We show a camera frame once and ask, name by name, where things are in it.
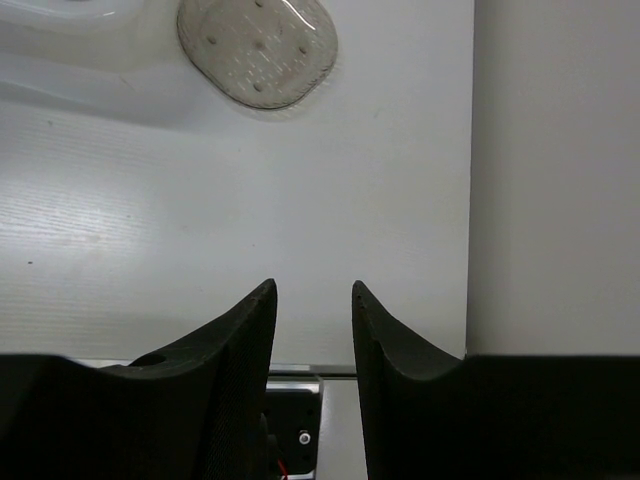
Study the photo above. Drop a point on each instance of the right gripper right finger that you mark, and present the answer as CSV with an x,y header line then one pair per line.
x,y
429,415

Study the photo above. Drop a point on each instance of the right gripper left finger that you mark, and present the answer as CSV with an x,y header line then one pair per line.
x,y
192,409

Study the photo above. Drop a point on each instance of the clear glass plate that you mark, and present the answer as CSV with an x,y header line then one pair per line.
x,y
263,54

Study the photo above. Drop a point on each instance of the white plastic bin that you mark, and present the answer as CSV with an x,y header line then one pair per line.
x,y
136,73

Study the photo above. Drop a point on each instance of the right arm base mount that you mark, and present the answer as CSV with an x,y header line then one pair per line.
x,y
292,410

